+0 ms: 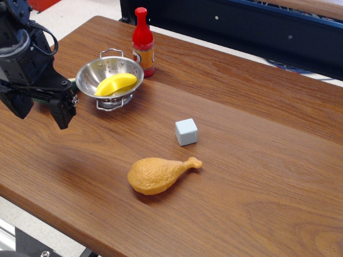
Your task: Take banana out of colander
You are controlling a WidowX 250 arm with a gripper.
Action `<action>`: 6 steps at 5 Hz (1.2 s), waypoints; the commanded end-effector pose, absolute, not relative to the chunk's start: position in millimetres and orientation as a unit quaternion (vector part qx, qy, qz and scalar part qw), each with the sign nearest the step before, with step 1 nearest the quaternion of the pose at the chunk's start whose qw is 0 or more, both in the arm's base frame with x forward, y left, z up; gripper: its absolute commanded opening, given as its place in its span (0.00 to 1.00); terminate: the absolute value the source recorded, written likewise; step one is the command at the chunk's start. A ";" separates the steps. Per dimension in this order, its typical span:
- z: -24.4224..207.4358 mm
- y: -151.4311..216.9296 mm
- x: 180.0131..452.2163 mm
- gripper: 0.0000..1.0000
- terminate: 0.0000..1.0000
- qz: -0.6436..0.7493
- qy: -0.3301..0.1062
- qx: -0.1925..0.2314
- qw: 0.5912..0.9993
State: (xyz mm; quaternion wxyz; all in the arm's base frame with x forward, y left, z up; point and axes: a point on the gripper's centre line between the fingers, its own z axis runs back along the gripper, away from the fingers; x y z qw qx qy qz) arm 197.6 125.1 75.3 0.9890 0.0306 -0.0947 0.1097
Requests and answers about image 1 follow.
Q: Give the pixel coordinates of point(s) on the toy avocado half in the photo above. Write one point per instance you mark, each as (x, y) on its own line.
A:
(73, 84)

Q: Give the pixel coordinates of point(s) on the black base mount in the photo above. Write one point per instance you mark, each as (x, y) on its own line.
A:
(18, 243)

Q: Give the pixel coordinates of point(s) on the silver metal colander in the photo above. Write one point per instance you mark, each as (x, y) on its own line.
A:
(110, 62)

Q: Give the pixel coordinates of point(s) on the toy chicken drumstick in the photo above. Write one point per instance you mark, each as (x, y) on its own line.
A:
(151, 176)

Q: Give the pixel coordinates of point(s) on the dark blue metal frame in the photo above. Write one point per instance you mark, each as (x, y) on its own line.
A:
(278, 33)

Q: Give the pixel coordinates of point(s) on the red toy ketchup bottle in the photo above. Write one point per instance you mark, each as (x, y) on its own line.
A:
(143, 43)

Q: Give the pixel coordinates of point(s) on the light grey cube block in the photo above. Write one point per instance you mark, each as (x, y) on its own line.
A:
(186, 132)

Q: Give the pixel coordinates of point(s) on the yellow toy banana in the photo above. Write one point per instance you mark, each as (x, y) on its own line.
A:
(114, 83)

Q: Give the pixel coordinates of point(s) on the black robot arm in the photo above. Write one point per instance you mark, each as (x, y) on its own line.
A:
(17, 13)

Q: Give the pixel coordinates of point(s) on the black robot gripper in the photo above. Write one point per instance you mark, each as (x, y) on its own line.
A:
(27, 74)

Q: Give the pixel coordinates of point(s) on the red box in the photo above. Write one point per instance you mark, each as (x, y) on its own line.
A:
(41, 5)

